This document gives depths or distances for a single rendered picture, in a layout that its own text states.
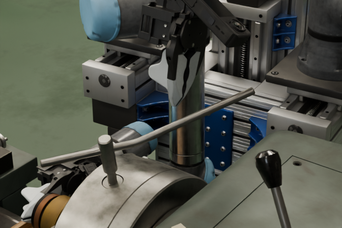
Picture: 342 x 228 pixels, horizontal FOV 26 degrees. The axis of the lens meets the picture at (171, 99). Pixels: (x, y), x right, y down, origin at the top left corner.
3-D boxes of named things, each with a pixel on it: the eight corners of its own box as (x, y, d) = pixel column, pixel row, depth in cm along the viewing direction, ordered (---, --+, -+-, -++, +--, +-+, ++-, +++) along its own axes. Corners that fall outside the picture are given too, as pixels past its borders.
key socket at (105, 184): (106, 204, 115) (104, 191, 114) (103, 190, 118) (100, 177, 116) (127, 199, 116) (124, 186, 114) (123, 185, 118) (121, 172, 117)
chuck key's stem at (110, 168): (109, 201, 116) (98, 144, 109) (107, 192, 118) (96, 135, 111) (123, 198, 116) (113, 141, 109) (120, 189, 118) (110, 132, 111)
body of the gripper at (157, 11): (164, 38, 121) (174, -36, 118) (208, 50, 117) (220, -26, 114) (136, 41, 115) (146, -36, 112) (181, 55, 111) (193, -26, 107)
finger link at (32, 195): (4, 209, 134) (41, 187, 141) (27, 221, 131) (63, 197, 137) (2, 195, 133) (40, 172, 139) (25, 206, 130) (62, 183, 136)
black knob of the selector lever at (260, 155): (288, 183, 93) (291, 150, 91) (276, 195, 91) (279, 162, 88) (260, 172, 95) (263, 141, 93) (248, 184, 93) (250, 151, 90)
